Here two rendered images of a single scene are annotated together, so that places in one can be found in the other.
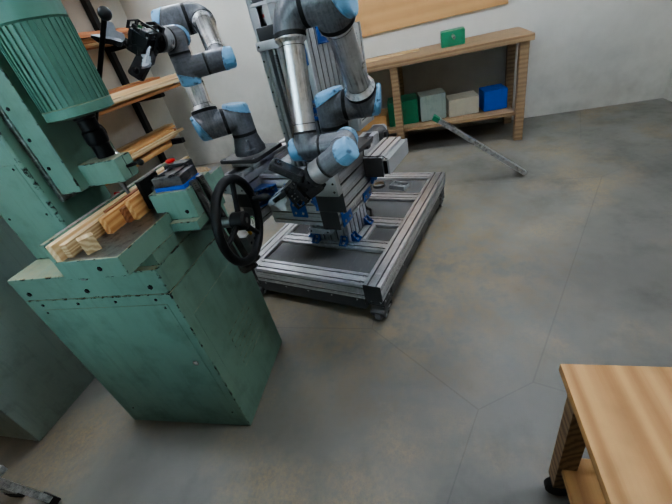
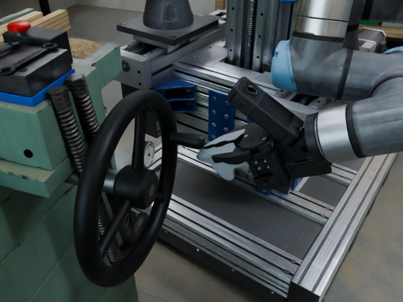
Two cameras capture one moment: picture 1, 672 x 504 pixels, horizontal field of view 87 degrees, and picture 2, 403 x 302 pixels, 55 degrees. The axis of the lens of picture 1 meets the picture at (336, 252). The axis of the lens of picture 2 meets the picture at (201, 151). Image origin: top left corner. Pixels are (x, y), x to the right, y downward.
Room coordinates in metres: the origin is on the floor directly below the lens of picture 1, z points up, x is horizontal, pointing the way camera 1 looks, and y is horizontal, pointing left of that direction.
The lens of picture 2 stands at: (0.60, 0.17, 1.19)
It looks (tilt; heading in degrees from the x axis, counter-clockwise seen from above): 36 degrees down; 1
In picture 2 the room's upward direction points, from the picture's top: straight up
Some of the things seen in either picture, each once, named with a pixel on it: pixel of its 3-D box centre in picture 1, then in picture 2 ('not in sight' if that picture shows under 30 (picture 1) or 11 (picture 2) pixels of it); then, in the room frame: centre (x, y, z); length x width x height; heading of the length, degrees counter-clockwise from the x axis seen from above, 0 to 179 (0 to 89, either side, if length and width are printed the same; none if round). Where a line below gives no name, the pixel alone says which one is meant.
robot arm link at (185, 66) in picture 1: (190, 68); not in sight; (1.50, 0.35, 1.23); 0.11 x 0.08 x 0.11; 101
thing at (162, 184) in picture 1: (176, 173); (26, 59); (1.08, 0.41, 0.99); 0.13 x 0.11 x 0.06; 162
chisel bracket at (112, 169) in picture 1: (110, 171); not in sight; (1.14, 0.61, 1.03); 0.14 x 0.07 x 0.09; 72
